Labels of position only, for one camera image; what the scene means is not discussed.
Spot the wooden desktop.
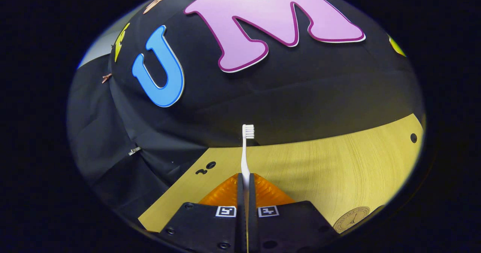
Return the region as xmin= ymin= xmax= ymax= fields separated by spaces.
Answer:
xmin=138 ymin=113 xmax=425 ymax=238

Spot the white toothbrush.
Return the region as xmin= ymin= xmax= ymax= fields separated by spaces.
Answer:
xmin=240 ymin=124 xmax=255 ymax=205

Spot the round cork coaster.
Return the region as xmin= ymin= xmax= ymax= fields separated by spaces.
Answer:
xmin=333 ymin=206 xmax=371 ymax=234

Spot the black desk cable hole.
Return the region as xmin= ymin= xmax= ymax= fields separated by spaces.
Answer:
xmin=195 ymin=161 xmax=216 ymax=175

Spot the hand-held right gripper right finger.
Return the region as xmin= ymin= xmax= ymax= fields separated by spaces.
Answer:
xmin=248 ymin=173 xmax=339 ymax=253

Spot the black backdrop cloth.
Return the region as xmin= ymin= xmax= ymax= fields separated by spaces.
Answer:
xmin=68 ymin=0 xmax=425 ymax=223

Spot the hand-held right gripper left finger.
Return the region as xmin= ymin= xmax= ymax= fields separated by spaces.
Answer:
xmin=160 ymin=173 xmax=247 ymax=253

